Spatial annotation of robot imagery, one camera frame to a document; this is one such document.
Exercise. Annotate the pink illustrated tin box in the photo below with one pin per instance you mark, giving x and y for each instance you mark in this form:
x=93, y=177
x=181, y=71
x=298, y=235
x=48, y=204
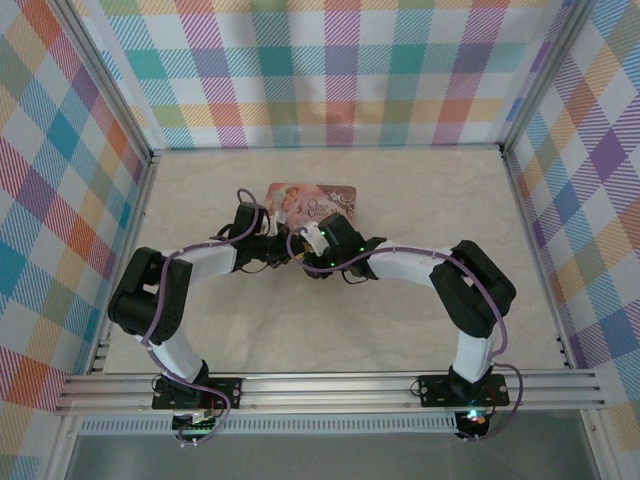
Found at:
x=310, y=197

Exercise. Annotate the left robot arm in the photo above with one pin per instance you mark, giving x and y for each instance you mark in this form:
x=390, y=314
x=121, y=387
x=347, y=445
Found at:
x=140, y=300

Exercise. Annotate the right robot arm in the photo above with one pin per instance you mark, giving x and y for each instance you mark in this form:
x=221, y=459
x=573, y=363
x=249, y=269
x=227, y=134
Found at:
x=470, y=295

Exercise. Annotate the green circuit board with plug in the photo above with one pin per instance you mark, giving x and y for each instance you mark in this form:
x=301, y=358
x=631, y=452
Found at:
x=195, y=422

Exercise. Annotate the black controller with lit leds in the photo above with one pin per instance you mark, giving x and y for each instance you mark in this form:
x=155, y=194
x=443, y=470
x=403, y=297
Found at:
x=474, y=422

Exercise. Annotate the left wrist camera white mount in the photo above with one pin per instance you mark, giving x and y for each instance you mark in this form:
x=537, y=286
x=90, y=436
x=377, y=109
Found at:
x=280, y=222

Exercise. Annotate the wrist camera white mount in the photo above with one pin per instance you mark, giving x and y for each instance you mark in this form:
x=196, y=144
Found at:
x=280, y=222
x=315, y=235

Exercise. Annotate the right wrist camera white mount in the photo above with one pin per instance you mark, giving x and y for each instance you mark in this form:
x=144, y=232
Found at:
x=315, y=235

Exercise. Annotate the left aluminium side rail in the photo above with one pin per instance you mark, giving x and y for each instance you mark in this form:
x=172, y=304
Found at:
x=132, y=225

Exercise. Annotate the aluminium side rail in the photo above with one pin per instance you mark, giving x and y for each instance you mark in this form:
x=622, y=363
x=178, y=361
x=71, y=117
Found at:
x=537, y=200
x=132, y=225

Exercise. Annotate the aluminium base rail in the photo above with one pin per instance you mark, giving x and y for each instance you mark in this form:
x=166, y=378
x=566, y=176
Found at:
x=330, y=392

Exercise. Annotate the right aluminium side rail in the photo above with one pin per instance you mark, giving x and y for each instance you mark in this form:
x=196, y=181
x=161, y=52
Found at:
x=537, y=200

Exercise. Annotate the left aluminium frame post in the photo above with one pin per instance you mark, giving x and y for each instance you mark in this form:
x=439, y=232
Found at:
x=100, y=80

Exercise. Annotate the aluminium frame post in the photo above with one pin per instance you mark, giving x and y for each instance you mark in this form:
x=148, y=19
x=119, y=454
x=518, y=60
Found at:
x=100, y=80
x=545, y=75

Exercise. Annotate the right aluminium frame post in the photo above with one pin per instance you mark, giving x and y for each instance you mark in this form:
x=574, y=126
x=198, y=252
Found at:
x=545, y=75

